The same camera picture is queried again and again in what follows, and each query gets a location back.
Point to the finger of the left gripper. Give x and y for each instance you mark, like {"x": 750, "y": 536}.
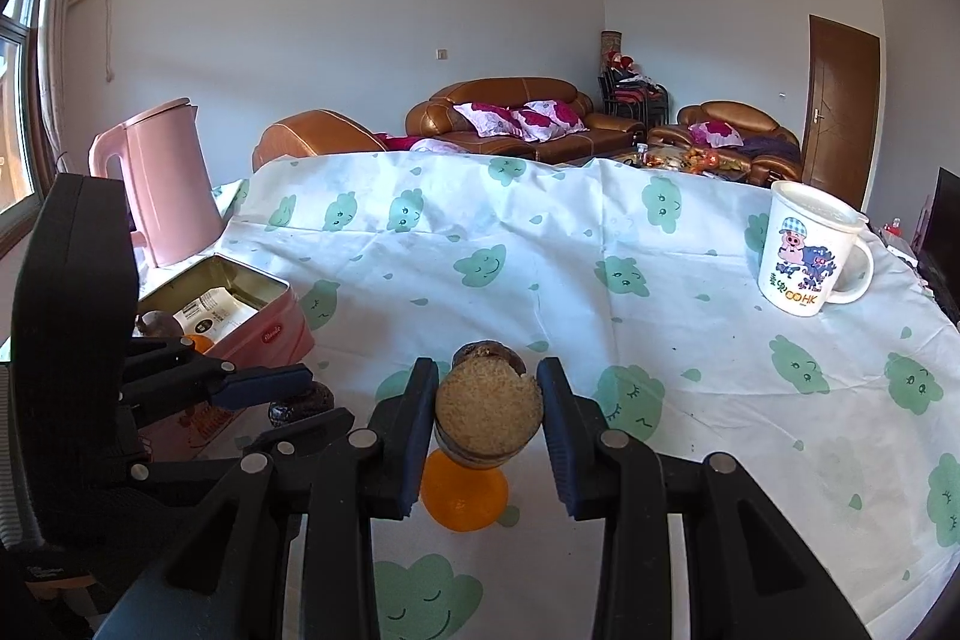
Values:
{"x": 248, "y": 392}
{"x": 168, "y": 375}

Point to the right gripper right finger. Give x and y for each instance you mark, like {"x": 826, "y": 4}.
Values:
{"x": 604, "y": 474}

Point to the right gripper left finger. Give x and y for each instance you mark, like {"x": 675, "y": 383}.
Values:
{"x": 369, "y": 474}

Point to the orange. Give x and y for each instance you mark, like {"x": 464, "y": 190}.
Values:
{"x": 461, "y": 499}

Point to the purple avocado in tin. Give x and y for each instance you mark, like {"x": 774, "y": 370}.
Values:
{"x": 157, "y": 324}

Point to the paper leaflet in tin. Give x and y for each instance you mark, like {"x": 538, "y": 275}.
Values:
{"x": 213, "y": 316}

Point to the pink metal tin box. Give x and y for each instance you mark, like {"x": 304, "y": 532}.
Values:
{"x": 278, "y": 335}

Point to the dark round mangosteen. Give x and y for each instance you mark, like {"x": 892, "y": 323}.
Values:
{"x": 314, "y": 400}

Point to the white cloud-print tablecloth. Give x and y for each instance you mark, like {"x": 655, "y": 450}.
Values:
{"x": 644, "y": 284}

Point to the brown leather armchair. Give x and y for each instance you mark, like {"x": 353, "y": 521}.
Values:
{"x": 313, "y": 133}

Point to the white cartoon mug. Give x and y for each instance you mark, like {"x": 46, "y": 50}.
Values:
{"x": 814, "y": 252}

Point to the coffee table with items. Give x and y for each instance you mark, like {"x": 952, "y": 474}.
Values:
{"x": 675, "y": 160}

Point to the pink floral cushion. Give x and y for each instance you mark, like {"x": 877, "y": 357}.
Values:
{"x": 545, "y": 121}
{"x": 488, "y": 120}

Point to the pink cushion on small sofa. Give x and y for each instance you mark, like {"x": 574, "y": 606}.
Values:
{"x": 715, "y": 134}

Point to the small brown leather sofa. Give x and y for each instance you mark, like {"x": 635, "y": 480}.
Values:
{"x": 773, "y": 151}

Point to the long brown leather sofa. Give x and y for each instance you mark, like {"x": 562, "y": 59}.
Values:
{"x": 436, "y": 118}

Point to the stacked dark chairs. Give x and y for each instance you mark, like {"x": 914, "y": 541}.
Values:
{"x": 627, "y": 92}

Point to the black television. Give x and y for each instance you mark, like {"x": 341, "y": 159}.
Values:
{"x": 939, "y": 251}

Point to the brown wooden door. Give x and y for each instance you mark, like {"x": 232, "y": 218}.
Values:
{"x": 842, "y": 109}

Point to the window frame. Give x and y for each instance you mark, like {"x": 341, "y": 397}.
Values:
{"x": 27, "y": 165}

